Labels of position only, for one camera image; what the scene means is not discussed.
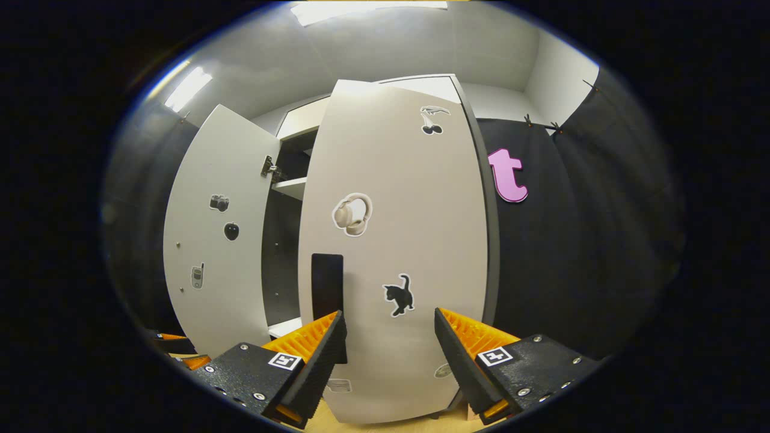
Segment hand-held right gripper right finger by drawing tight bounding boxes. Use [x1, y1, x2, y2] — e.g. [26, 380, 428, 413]
[434, 308, 604, 423]

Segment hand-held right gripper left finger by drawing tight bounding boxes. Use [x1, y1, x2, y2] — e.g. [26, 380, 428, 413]
[191, 310, 348, 429]

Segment white cabinet door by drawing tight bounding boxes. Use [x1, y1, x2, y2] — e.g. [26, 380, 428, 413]
[298, 79, 489, 425]
[162, 104, 282, 358]

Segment white shoe cabinet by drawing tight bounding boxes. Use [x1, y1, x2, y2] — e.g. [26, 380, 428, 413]
[262, 74, 500, 422]

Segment black backdrop cloth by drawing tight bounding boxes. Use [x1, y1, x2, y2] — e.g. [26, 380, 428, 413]
[102, 66, 686, 361]

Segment small ceiling light panel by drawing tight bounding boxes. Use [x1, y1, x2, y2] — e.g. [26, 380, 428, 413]
[164, 65, 213, 113]

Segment large ceiling light panel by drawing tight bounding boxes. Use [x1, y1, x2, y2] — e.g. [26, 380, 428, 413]
[291, 0, 449, 28]

